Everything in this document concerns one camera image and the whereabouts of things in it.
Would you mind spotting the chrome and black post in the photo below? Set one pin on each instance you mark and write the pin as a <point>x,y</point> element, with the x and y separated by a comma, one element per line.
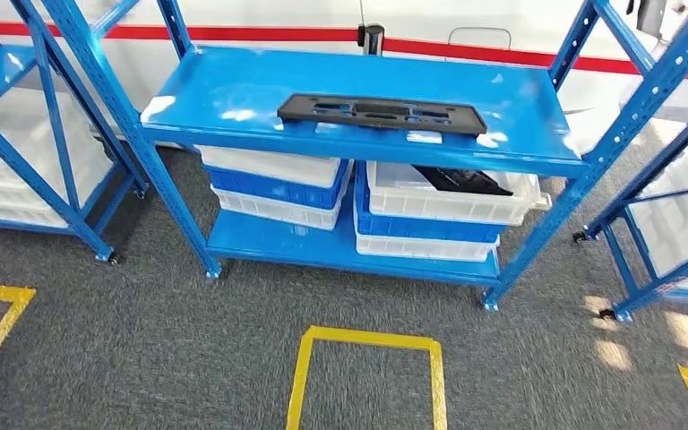
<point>371,38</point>

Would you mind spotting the long black plastic part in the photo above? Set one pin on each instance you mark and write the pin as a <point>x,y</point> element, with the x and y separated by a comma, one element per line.
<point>296,110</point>

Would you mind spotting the black curved plastic part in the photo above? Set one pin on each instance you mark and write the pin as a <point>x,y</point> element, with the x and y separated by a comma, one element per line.
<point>462,181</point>

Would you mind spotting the white car red stripe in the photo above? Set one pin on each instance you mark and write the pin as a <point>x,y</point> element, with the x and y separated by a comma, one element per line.
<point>261,15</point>

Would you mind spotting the blue plastic crate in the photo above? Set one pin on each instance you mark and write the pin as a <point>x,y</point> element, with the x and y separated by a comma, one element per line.
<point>421,228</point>
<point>273,189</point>

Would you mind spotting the blue steel shelf rack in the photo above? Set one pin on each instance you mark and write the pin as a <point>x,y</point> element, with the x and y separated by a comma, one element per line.
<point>646,285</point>
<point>231,77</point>
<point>0,71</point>

